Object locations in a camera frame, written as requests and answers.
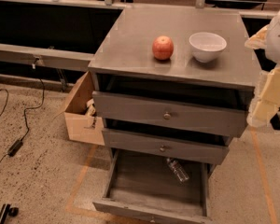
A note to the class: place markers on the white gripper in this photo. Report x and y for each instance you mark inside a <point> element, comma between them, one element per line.
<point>278,37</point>

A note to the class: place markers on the clear plastic water bottle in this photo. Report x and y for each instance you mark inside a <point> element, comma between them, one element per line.
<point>178,170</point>

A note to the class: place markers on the grey drawer cabinet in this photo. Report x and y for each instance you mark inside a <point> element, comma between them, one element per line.
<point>226,82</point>

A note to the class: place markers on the grey middle drawer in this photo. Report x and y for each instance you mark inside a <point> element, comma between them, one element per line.
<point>166,147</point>

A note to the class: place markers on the grey drawer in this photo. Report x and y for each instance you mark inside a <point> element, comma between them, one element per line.
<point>166,147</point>
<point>181,116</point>
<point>142,186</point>

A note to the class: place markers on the grey top drawer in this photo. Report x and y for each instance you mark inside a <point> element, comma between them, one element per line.
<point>181,116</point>

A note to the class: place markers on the grey bottom drawer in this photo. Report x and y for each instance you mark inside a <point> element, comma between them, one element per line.
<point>142,186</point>

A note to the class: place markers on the white ceramic bowl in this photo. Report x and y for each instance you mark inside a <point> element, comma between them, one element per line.
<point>206,47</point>

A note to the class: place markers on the red apple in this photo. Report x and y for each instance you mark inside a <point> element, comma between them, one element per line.
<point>163,47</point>

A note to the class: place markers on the cardboard box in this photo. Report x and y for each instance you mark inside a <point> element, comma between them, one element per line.
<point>80,126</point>

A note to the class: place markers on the black power adapter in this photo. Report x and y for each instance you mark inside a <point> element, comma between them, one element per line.
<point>14,148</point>

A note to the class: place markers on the grey metal railing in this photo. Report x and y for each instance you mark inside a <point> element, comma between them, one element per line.
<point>76,34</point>

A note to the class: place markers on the black object on floor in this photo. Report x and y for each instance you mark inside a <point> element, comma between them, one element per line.
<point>7,211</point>

